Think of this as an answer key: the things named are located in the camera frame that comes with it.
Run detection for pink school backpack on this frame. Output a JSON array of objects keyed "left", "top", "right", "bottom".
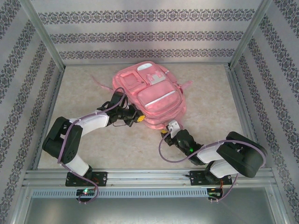
[{"left": 90, "top": 60, "right": 193, "bottom": 130}]

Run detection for controller board with LED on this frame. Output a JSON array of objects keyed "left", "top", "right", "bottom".
[
  {"left": 76, "top": 189, "right": 96, "bottom": 196},
  {"left": 207, "top": 188, "right": 224, "bottom": 199}
]

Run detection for grey sheet metal panel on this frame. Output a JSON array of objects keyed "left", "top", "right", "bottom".
[{"left": 22, "top": 197, "right": 285, "bottom": 224}]

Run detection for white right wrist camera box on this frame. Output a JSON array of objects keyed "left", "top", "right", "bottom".
[{"left": 167, "top": 119, "right": 181, "bottom": 138}]

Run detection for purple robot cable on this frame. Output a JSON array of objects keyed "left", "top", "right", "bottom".
[
  {"left": 158, "top": 130, "right": 268, "bottom": 204},
  {"left": 57, "top": 87, "right": 129, "bottom": 206}
]

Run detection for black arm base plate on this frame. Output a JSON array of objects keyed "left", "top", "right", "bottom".
[
  {"left": 65, "top": 171, "right": 108, "bottom": 187},
  {"left": 184, "top": 170, "right": 232, "bottom": 187}
]

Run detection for long aluminium base rail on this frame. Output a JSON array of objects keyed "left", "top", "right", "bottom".
[{"left": 22, "top": 169, "right": 274, "bottom": 188}]

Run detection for slotted grey cable duct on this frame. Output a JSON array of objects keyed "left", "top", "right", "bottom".
[{"left": 31, "top": 188, "right": 209, "bottom": 199}]

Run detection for aluminium side rail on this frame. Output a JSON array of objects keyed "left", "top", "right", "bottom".
[
  {"left": 224, "top": 66, "right": 274, "bottom": 170},
  {"left": 32, "top": 67, "right": 65, "bottom": 170}
]

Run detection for aluminium frame post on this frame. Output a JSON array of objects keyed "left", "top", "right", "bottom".
[
  {"left": 18, "top": 0, "right": 65, "bottom": 72},
  {"left": 228, "top": 0, "right": 274, "bottom": 70}
]

